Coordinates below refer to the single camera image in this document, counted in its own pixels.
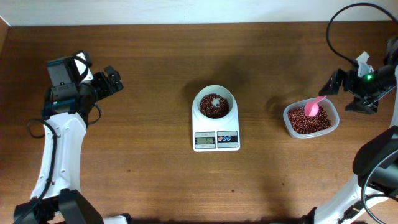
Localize pink plastic measuring scoop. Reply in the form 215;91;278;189
304;96;326;117

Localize clear container of red beans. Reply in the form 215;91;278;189
283;98;340;139

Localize white round bowl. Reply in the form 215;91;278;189
192;85;238;123

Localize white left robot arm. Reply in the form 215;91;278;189
14;50;132;223

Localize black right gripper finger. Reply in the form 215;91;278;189
318;69;346;96
345;97;379;114

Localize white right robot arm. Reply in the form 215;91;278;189
299;38;397;223

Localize red beans in bowl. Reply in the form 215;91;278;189
199;93;229;119

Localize white digital kitchen scale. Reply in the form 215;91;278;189
192;99;241;152

